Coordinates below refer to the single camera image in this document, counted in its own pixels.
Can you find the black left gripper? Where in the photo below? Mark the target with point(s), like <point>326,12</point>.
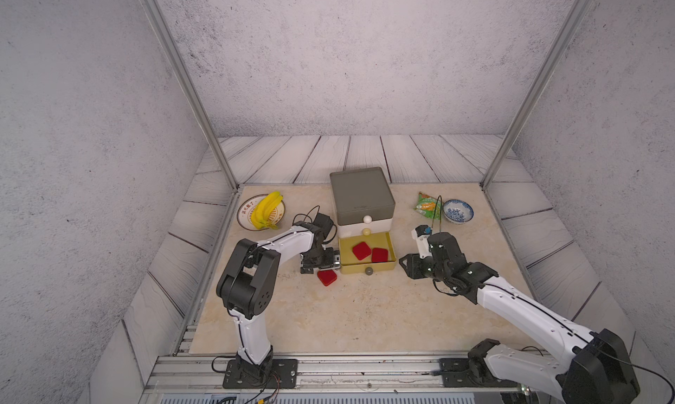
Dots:
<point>333,261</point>

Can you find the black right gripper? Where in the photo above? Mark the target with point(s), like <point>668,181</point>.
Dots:
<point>412,265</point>

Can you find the red brooch box front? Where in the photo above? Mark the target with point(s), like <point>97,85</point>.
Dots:
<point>327,277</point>

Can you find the red brooch box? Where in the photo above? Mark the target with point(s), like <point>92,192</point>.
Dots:
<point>380,255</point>
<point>362,251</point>
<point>327,277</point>

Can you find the yellow bottom drawer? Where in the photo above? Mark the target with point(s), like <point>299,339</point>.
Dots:
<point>351,265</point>

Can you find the white drawer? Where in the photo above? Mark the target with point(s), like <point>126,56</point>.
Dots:
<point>364,228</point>

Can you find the grey top drawer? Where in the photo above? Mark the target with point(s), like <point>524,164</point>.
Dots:
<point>362,192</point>

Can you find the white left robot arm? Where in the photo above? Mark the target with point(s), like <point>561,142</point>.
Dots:
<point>247,284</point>

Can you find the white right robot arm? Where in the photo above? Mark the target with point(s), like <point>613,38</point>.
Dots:
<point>581,366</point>

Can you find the three-tier drawer cabinet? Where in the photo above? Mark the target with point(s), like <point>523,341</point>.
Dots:
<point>364,208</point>

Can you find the green snack packet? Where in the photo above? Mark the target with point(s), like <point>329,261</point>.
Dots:
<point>429,207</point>

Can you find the blue white ceramic bowl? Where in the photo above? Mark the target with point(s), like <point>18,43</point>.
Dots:
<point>458,211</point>

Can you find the yellow toy banana bunch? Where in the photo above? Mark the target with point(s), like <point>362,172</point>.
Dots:
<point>260,217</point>

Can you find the patterned round plate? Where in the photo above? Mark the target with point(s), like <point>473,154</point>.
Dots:
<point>245,213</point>

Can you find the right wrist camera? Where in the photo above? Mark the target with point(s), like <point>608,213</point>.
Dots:
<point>420,235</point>

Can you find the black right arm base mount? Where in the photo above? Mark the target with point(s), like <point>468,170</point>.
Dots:
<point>471,371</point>

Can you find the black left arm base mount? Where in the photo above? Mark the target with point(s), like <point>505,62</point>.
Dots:
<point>258,372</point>

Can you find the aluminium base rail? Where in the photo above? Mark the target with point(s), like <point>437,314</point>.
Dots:
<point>375,378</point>

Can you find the left aluminium frame post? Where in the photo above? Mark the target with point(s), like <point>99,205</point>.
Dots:
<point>164,36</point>

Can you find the aluminium frame post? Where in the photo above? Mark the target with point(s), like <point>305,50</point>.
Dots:
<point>564,36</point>
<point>164,36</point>

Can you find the right aluminium frame post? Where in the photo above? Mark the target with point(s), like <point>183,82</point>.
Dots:
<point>564,36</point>

